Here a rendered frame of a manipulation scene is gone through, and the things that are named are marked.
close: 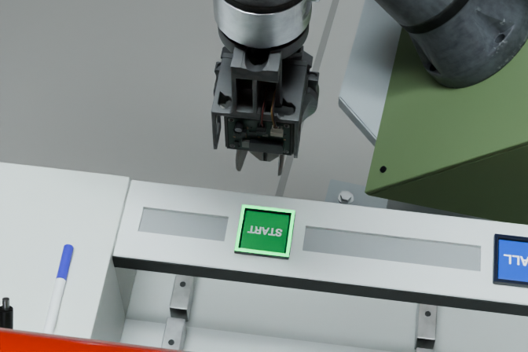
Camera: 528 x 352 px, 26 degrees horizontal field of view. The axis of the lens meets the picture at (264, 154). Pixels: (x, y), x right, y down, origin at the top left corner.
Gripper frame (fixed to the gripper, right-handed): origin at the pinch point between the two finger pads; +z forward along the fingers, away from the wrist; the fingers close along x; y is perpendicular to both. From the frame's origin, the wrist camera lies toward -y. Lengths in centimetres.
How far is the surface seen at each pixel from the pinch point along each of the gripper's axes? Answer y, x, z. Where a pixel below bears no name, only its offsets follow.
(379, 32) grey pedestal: -40, 10, 29
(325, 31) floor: -111, -1, 111
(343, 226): -1.1, 7.9, 14.7
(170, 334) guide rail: 8.1, -9.2, 25.7
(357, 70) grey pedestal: -33.4, 7.5, 28.7
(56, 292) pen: 11.1, -19.1, 13.2
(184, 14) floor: -112, -34, 111
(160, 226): 1.2, -10.9, 15.1
